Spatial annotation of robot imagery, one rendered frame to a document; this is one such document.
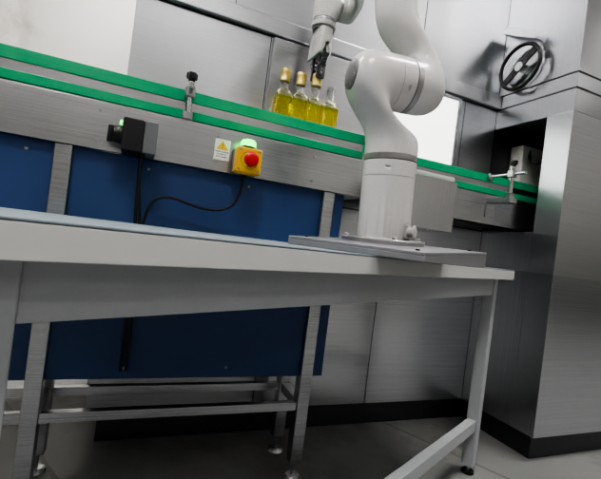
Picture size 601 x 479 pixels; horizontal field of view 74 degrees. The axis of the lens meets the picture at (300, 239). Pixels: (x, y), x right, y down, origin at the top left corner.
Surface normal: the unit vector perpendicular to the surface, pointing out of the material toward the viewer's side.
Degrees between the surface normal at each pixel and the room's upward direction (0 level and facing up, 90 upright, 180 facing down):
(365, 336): 90
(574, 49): 90
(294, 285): 90
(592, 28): 90
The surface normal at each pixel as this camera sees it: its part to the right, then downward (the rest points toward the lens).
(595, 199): 0.38, 0.04
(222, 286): 0.74, 0.09
